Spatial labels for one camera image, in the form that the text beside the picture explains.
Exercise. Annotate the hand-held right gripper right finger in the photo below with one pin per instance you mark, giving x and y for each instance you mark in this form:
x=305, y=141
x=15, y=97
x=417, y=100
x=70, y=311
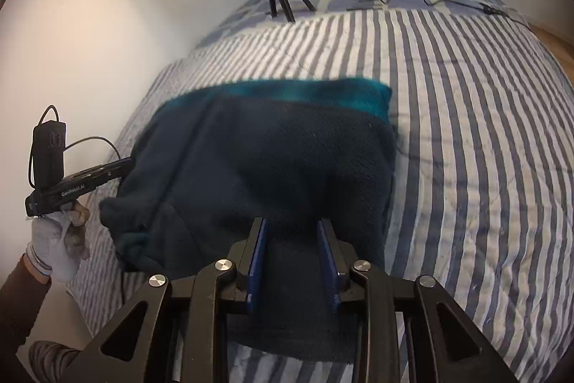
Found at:
x=327, y=262

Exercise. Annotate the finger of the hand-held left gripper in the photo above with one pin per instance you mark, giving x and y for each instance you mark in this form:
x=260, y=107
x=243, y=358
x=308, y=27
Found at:
x=116, y=167

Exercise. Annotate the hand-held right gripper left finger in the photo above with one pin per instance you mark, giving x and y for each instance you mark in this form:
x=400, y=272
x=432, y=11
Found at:
x=258, y=257

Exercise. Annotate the teal plaid fleece jacket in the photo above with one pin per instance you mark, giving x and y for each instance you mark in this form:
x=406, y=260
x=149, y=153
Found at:
x=278, y=158

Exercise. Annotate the person's left forearm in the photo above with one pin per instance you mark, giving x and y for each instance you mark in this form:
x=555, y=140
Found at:
x=18, y=306

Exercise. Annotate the person's left hand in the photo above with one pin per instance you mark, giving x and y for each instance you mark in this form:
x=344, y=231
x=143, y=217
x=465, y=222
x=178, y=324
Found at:
x=54, y=244

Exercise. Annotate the blue striped blanket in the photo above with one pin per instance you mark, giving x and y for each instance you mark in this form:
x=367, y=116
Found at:
x=471, y=185

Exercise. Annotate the striped dark garment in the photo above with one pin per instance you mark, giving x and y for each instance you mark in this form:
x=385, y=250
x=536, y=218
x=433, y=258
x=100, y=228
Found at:
x=49, y=360

